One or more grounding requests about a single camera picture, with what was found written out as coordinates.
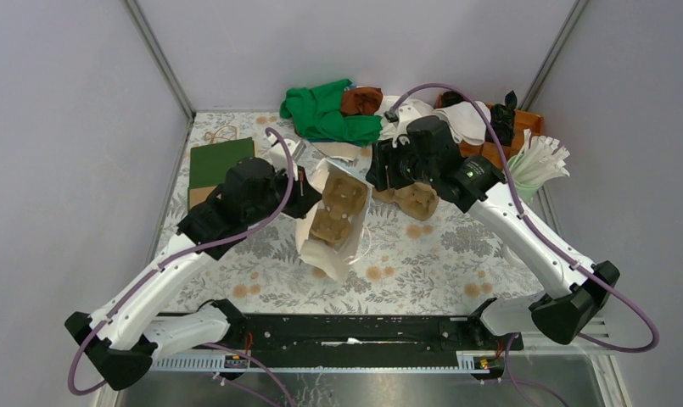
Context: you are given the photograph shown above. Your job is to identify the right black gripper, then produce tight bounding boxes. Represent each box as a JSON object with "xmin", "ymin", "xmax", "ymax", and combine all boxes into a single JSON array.
[{"xmin": 364, "ymin": 136, "xmax": 436, "ymax": 192}]

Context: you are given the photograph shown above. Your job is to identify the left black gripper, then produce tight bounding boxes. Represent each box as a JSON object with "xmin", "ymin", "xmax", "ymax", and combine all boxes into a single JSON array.
[{"xmin": 245, "ymin": 161, "xmax": 323, "ymax": 226}]

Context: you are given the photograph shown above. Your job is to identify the light blue paper bag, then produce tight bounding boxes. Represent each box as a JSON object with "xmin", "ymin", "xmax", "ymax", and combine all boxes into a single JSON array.
[{"xmin": 295, "ymin": 159, "xmax": 372, "ymax": 283}]

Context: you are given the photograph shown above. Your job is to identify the cardboard cup carrier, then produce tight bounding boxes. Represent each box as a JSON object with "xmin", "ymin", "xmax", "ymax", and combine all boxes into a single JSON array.
[
  {"xmin": 372, "ymin": 182, "xmax": 439, "ymax": 221},
  {"xmin": 310, "ymin": 173, "xmax": 367, "ymax": 247}
]

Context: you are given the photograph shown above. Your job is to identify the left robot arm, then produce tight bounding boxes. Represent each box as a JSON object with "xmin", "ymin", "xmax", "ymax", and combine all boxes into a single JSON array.
[{"xmin": 64, "ymin": 127, "xmax": 321, "ymax": 396}]

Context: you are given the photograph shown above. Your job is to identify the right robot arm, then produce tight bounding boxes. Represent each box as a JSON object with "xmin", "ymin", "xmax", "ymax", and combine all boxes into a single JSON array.
[{"xmin": 366, "ymin": 116, "xmax": 620, "ymax": 349}]

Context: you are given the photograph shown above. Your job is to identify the white cloth on tray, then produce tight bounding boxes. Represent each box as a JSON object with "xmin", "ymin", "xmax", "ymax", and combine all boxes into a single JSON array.
[{"xmin": 433, "ymin": 101, "xmax": 491, "ymax": 146}]

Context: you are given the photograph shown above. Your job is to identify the green paper bag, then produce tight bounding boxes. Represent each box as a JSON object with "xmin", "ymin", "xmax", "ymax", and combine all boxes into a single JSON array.
[{"xmin": 188, "ymin": 137, "xmax": 255, "ymax": 209}]

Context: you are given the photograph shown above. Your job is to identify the brown cloth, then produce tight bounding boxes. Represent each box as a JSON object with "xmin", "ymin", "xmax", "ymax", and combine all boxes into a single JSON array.
[{"xmin": 340, "ymin": 86, "xmax": 383, "ymax": 116}]

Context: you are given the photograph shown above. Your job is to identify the black plastic bags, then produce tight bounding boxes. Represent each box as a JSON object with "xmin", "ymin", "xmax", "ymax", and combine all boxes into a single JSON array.
[{"xmin": 490, "ymin": 91, "xmax": 518, "ymax": 146}]

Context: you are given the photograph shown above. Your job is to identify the green cloth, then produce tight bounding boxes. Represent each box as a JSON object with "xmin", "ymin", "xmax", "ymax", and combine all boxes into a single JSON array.
[{"xmin": 279, "ymin": 79, "xmax": 382, "ymax": 146}]

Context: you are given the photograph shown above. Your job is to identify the wooden compartment tray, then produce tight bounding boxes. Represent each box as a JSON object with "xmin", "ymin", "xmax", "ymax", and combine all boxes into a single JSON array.
[{"xmin": 435, "ymin": 91, "xmax": 545, "ymax": 169}]

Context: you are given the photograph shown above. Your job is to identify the green straw holder cup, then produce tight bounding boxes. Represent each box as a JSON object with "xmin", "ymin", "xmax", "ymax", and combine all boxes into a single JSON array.
[{"xmin": 507, "ymin": 154, "xmax": 542, "ymax": 204}]

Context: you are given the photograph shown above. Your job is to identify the white wrapped straws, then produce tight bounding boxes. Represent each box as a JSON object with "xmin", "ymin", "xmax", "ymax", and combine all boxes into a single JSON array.
[{"xmin": 509, "ymin": 129, "xmax": 570, "ymax": 187}]

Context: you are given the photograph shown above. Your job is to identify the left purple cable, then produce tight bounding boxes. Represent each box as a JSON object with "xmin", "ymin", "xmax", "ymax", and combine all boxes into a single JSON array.
[{"xmin": 66, "ymin": 127, "xmax": 297, "ymax": 407}]

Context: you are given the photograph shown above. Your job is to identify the purple cable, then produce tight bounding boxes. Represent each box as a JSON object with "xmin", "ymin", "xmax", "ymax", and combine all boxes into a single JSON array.
[
  {"xmin": 66, "ymin": 127, "xmax": 297, "ymax": 407},
  {"xmin": 384, "ymin": 82, "xmax": 661, "ymax": 405}
]

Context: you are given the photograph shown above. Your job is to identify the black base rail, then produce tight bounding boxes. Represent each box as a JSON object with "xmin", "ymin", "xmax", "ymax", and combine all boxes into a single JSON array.
[{"xmin": 192, "ymin": 300, "xmax": 525, "ymax": 372}]

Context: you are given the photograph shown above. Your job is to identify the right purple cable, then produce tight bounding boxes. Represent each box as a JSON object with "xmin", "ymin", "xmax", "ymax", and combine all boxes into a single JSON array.
[{"xmin": 384, "ymin": 82, "xmax": 661, "ymax": 405}]

